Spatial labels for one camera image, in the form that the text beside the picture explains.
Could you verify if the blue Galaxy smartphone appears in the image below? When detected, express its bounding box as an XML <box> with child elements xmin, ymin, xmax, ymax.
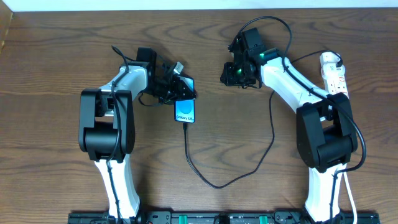
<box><xmin>174</xmin><ymin>76</ymin><xmax>197</xmax><ymax>124</ymax></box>

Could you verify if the black USB charging cable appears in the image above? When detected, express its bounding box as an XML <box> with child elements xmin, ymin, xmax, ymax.
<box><xmin>182</xmin><ymin>49</ymin><xmax>344</xmax><ymax>190</ymax></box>

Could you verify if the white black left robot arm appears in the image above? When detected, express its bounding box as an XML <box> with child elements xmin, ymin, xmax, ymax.
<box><xmin>78</xmin><ymin>47</ymin><xmax>197</xmax><ymax>223</ymax></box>

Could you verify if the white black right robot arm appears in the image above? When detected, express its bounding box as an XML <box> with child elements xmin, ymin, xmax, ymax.
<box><xmin>220</xmin><ymin>28</ymin><xmax>358</xmax><ymax>223</ymax></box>

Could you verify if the white USB charger plug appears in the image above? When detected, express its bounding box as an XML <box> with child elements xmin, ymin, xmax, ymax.
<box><xmin>320</xmin><ymin>52</ymin><xmax>346</xmax><ymax>80</ymax></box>

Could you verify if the white power strip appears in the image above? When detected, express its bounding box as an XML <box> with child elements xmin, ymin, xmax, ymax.
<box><xmin>322</xmin><ymin>75</ymin><xmax>349</xmax><ymax>98</ymax></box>

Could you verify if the brown cardboard box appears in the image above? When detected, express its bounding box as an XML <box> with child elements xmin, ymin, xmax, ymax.
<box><xmin>0</xmin><ymin>0</ymin><xmax>14</xmax><ymax>51</ymax></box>

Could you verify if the white power strip cord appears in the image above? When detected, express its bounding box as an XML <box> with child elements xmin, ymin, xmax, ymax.
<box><xmin>341</xmin><ymin>170</ymin><xmax>358</xmax><ymax>224</ymax></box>

